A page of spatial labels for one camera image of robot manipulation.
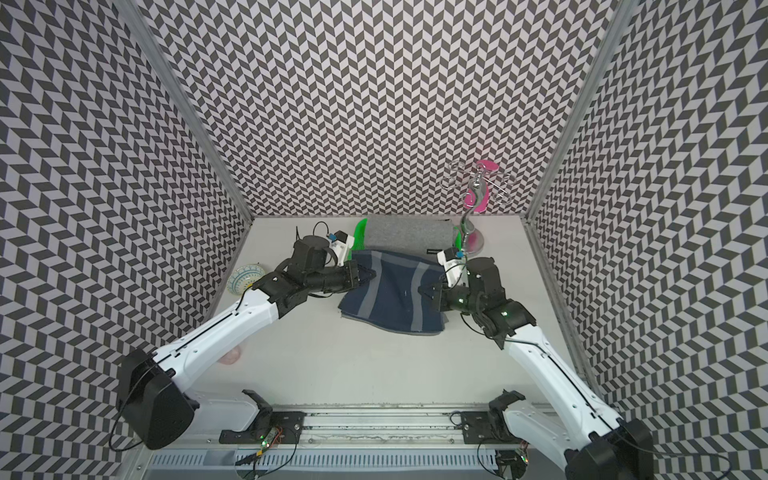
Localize right base cable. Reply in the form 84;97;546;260
476;436;532;480

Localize base cable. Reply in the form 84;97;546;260
233;437;301;480
476;436;532;480

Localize plain grey scarf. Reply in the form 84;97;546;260
362;215;460;260

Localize navy striped scarf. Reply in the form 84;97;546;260
339;250;445;336

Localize patterned ceramic bowl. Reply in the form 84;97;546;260
227;263;267;296

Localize aluminium front rail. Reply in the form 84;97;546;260
118;406;569;479

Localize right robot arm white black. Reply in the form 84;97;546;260
419;248;654;479

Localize green plastic basket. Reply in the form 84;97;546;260
349;218;466;265

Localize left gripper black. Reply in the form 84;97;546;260
306;259;376;293

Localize pink transparent cup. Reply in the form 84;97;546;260
218;346;242;365

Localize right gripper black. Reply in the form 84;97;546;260
418;279;484;315

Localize left base cable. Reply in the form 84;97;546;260
233;437;301;480

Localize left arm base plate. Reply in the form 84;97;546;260
218;411;306;445

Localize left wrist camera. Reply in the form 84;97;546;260
328;230;355;267

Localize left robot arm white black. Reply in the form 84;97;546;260
116;231;377;450

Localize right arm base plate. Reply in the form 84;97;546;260
450;411;524;445

